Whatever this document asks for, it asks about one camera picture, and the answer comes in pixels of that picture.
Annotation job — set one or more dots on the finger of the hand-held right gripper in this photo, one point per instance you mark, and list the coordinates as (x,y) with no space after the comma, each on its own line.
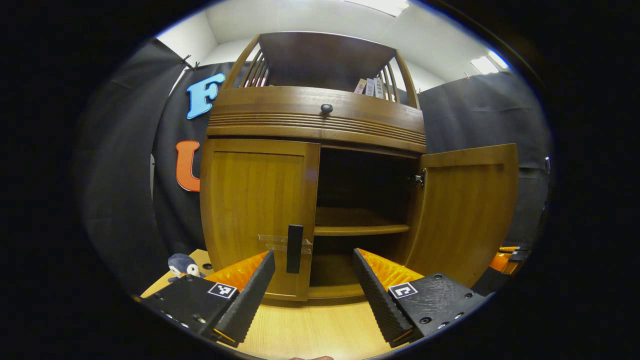
(499,262)
(517,254)

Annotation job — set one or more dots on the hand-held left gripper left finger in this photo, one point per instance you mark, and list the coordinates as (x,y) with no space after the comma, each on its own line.
(250,300)

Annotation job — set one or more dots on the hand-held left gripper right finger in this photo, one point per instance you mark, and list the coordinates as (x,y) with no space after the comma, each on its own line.
(380,300)

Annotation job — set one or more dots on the wooden cabinet door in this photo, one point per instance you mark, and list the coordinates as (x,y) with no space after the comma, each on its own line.
(250,200)
(465,210)

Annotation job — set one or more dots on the wooden double-door shoe cabinet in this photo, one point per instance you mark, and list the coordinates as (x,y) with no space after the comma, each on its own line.
(310,125)

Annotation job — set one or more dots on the wooden inner cabinet shelf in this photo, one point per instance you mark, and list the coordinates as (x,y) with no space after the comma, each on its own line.
(350,227)

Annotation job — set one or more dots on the metal door hinge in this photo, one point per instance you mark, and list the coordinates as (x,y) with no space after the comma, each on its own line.
(420,178)

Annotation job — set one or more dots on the wooden cabinet drawer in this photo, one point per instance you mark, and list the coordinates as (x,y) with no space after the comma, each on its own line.
(270,107)

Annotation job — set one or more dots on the grey penguin plush toy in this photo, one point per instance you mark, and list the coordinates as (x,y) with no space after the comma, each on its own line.
(184,266)

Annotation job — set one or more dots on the small ceiling light panel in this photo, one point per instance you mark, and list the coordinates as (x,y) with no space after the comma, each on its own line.
(487,62)

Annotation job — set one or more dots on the black backdrop cloth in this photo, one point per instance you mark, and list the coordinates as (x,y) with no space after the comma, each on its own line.
(120,175)

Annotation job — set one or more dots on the white spine book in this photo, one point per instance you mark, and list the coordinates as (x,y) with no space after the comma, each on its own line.
(379,88)

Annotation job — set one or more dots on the grey spine book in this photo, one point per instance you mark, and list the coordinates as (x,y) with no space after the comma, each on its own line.
(370,87)

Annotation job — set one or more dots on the black round drawer knob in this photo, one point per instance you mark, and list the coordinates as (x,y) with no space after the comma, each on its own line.
(326,108)

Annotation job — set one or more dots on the pale pink book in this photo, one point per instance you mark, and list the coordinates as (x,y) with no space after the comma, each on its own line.
(360,86)

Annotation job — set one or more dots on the large ceiling light panel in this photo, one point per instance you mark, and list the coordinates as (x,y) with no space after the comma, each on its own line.
(382,5)

